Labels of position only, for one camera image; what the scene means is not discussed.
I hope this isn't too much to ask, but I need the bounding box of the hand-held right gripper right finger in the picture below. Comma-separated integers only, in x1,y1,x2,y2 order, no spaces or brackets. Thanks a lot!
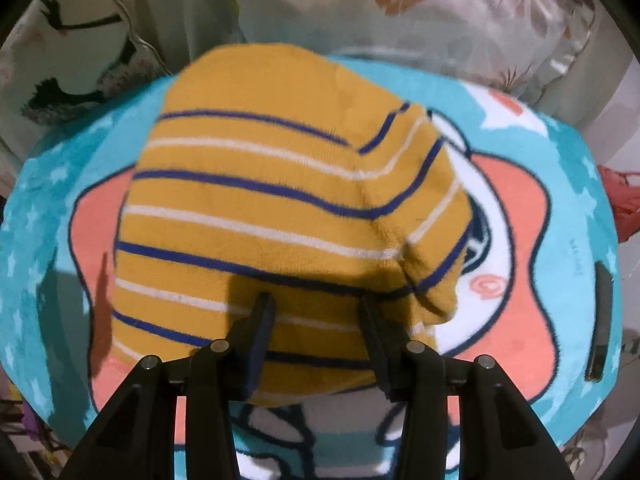
360,295,577,480

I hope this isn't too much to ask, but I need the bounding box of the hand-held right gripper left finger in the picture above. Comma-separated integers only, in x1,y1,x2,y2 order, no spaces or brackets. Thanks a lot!
60,293,277,480

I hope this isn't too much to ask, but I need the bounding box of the white floral satin pillow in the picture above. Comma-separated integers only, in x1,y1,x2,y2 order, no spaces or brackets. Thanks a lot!
195,0,597,107

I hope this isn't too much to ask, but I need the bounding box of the teal star print blanket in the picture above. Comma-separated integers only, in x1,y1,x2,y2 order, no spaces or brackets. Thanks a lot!
0,55,624,480

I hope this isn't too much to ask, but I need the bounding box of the dark printed cream pillow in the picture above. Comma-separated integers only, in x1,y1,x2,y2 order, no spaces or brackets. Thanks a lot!
0,0,206,166

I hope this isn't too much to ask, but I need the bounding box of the mustard striped knit sweater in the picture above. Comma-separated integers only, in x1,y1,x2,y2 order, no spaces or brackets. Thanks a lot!
111,42,475,408

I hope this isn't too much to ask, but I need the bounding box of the floral bed sheet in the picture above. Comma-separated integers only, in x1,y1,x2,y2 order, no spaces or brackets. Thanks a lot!
0,370,626,480

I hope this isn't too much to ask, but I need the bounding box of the red patterned cloth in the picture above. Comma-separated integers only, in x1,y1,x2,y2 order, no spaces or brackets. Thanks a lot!
597,164,640,242

